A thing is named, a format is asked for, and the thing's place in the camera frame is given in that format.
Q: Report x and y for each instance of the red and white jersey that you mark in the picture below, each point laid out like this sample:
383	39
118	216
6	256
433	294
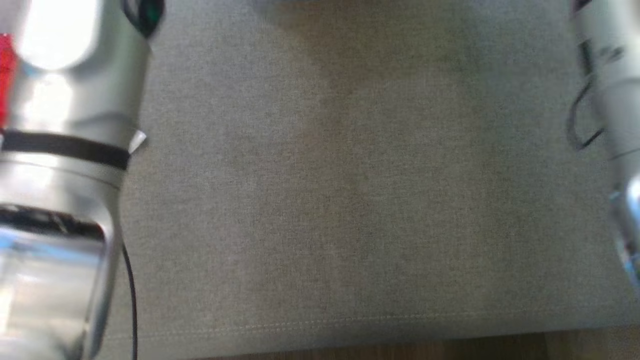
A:
6	75

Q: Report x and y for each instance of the grey sofa seat cushion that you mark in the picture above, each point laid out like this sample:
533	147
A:
350	175

